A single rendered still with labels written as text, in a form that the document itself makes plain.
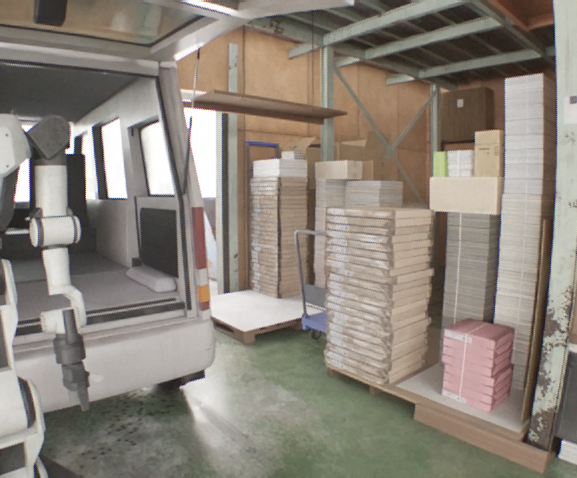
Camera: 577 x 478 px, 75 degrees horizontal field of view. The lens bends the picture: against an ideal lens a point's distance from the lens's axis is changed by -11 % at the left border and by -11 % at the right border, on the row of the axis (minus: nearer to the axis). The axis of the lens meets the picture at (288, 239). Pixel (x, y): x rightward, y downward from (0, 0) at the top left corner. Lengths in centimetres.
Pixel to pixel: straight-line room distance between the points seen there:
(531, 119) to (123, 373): 231
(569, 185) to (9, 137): 188
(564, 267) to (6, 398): 193
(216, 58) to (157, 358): 331
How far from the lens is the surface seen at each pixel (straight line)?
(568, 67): 192
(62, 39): 202
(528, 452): 207
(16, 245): 366
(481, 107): 636
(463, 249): 251
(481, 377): 222
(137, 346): 189
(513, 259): 241
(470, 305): 255
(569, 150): 186
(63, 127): 128
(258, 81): 476
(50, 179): 127
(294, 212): 411
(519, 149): 241
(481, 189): 246
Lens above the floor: 116
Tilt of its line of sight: 7 degrees down
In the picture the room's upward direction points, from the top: straight up
